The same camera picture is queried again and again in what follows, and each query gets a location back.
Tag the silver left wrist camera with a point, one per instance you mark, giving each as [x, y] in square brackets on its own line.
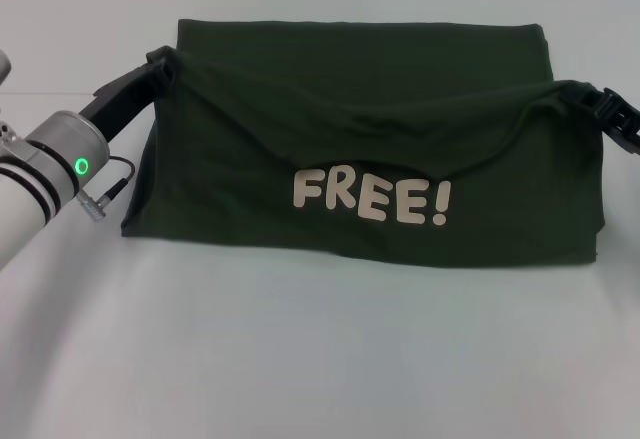
[5, 69]

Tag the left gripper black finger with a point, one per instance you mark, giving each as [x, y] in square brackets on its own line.
[167, 59]

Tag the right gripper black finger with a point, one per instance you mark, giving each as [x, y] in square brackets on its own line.
[607, 104]

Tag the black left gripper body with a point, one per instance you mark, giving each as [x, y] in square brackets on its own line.
[125, 99]

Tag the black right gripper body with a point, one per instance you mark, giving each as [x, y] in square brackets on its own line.
[630, 134]

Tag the dark green t-shirt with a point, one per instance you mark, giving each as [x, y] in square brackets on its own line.
[350, 109]

